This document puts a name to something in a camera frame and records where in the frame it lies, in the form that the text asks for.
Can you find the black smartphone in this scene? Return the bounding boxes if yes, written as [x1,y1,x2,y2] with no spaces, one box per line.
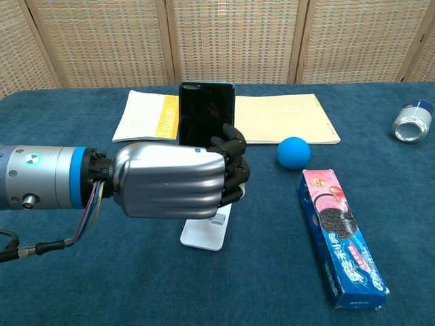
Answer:
[178,81,237,149]

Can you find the multicolour wrist wire cable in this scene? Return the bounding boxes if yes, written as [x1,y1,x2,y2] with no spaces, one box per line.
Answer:
[0,179,107,264]

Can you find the blue foam ball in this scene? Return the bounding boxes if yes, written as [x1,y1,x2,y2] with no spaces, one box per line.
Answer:
[276,137,312,170]

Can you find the beige paper notebook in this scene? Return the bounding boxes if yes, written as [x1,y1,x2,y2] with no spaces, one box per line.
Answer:
[233,93,341,145]

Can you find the blue white drink can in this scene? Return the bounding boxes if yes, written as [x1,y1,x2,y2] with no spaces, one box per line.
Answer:
[391,99,435,143]

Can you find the white phone stand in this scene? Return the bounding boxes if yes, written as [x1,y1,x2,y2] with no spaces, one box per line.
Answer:
[179,185,247,252]

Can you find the blue carpet table cover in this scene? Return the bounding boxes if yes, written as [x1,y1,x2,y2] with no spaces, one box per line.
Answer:
[0,81,435,326]

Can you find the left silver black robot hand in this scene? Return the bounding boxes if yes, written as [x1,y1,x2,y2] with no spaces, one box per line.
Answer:
[111,122,251,219]

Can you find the blue pink cookie box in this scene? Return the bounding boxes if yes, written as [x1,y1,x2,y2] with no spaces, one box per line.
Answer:
[298,168,390,310]

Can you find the white yellow notebook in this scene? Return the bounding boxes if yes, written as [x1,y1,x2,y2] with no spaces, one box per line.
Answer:
[111,90,180,143]

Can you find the woven folding screen panel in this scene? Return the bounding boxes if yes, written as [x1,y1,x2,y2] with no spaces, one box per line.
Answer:
[295,0,435,85]
[0,0,60,99]
[164,0,309,86]
[402,20,435,83]
[25,0,176,89]

